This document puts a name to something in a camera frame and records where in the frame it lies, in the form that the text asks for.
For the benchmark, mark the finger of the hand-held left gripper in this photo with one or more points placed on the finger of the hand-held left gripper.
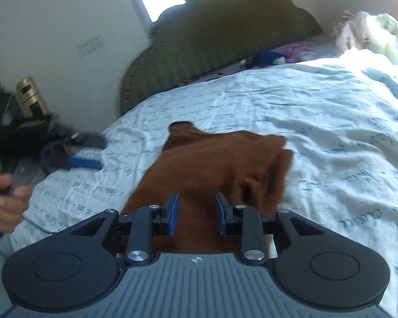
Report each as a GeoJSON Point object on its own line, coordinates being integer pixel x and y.
{"type": "Point", "coordinates": [93, 139]}
{"type": "Point", "coordinates": [84, 163]}

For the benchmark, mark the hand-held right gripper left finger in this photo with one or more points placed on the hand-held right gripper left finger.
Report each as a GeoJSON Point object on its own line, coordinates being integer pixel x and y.
{"type": "Point", "coordinates": [174, 215]}

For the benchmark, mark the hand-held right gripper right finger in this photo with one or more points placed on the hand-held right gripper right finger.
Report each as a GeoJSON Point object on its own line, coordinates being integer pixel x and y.
{"type": "Point", "coordinates": [221, 217]}

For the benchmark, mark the brown knitted garment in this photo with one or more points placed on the brown knitted garment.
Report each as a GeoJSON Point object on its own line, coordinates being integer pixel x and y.
{"type": "Point", "coordinates": [202, 165]}

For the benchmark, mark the pile of pale clothes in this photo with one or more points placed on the pile of pale clothes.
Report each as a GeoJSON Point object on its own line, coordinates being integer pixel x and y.
{"type": "Point", "coordinates": [374, 36]}

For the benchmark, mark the person's left hand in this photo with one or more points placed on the person's left hand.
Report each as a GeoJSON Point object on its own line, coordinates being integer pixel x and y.
{"type": "Point", "coordinates": [3, 205]}

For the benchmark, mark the gold tower fan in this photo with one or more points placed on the gold tower fan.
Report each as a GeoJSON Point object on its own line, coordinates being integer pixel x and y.
{"type": "Point", "coordinates": [31, 99]}

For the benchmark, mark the white printed blanket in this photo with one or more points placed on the white printed blanket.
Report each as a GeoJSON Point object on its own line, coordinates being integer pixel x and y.
{"type": "Point", "coordinates": [335, 122]}

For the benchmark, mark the blue cloth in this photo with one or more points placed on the blue cloth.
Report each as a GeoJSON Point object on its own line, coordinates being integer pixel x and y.
{"type": "Point", "coordinates": [267, 58]}

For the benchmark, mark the green padded headboard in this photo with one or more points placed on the green padded headboard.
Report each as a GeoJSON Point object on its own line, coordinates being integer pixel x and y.
{"type": "Point", "coordinates": [225, 29]}

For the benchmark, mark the purple cloth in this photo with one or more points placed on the purple cloth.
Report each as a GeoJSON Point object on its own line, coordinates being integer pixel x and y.
{"type": "Point", "coordinates": [295, 49]}

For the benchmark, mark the white wall socket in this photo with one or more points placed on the white wall socket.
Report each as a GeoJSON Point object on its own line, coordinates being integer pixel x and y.
{"type": "Point", "coordinates": [92, 44]}

